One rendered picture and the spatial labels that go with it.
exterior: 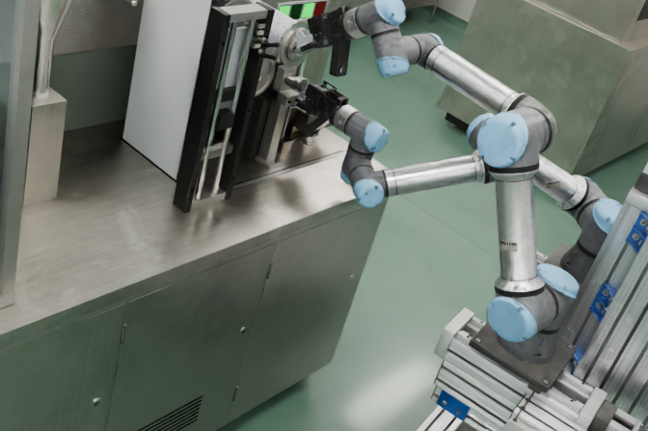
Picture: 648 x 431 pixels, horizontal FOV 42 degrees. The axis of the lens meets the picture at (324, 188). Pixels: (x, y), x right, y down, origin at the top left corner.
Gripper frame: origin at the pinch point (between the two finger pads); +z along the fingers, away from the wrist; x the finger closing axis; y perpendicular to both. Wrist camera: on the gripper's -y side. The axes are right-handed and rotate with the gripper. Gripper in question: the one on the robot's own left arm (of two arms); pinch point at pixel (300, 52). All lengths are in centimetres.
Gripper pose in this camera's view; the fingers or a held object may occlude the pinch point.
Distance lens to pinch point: 234.7
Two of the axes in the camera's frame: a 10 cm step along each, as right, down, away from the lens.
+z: -7.1, 1.4, 6.9
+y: -2.6, -9.6, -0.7
